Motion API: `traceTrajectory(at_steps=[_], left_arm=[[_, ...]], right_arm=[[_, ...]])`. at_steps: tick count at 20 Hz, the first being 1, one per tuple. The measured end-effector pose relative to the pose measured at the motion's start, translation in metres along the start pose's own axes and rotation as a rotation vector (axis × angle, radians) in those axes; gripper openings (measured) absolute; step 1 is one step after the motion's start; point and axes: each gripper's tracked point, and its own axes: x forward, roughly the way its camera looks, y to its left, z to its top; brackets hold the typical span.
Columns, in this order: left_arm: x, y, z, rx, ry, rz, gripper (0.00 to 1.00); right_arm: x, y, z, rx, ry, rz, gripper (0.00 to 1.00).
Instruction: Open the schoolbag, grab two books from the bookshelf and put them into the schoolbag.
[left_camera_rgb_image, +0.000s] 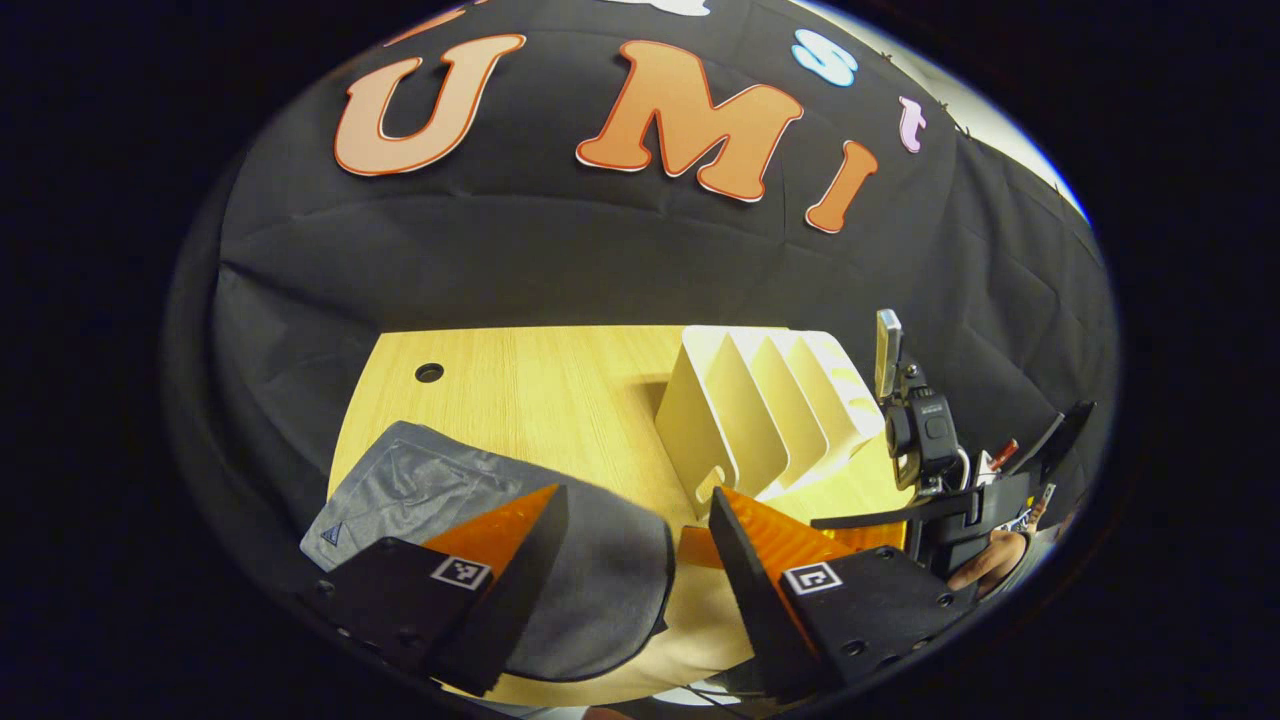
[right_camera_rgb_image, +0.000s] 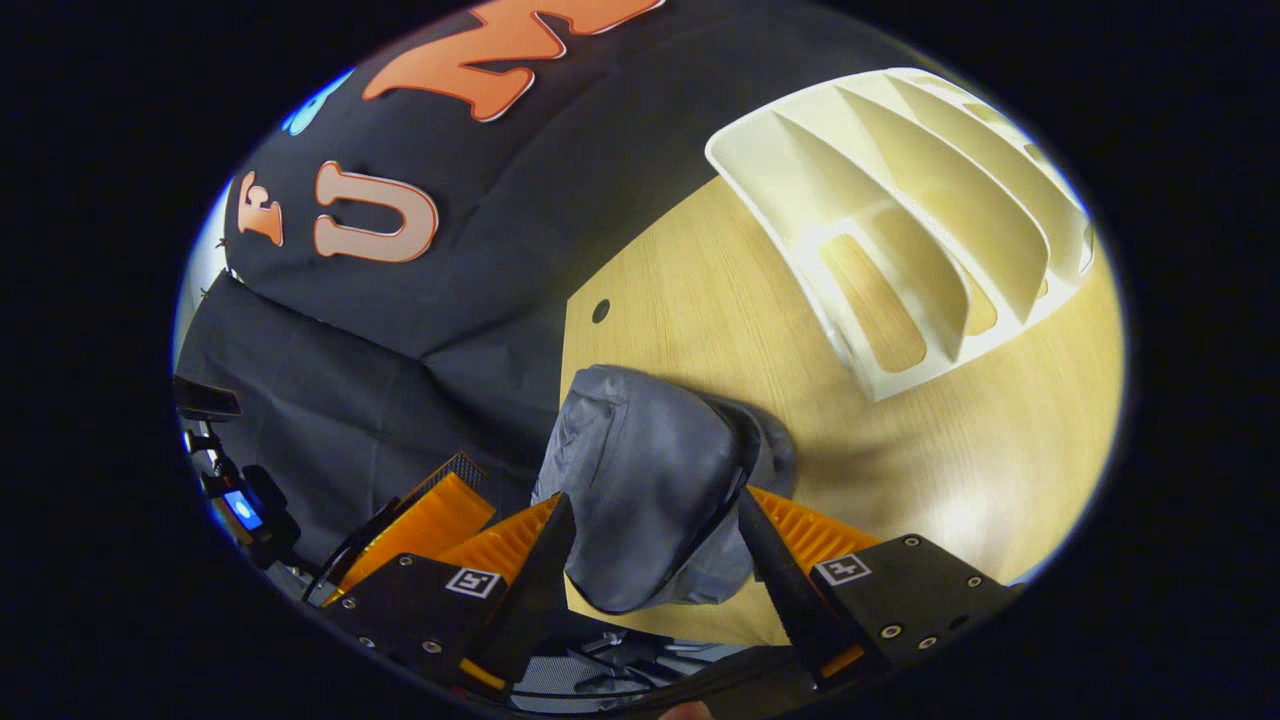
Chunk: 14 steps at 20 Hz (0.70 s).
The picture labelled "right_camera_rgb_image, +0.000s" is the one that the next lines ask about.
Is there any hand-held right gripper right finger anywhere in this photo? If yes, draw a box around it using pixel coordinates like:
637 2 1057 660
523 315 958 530
736 487 1018 687

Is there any cream plastic bookshelf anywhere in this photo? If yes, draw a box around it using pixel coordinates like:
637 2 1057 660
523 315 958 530
705 67 1096 403

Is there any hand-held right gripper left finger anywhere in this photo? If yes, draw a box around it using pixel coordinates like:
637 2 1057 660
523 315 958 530
328 491 579 694

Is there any grey schoolbag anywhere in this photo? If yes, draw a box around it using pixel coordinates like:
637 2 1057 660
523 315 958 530
530 365 799 615

